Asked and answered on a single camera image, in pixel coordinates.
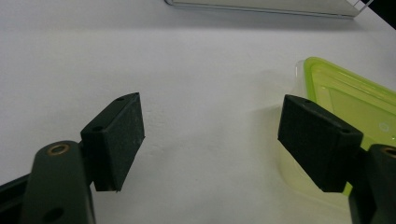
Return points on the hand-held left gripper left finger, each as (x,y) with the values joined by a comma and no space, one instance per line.
(112,140)

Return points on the clear plastic tray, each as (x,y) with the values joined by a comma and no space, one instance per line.
(267,5)

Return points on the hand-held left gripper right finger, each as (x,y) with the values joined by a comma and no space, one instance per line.
(317,140)

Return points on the green-lidded clear food container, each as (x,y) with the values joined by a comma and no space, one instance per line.
(358,102)

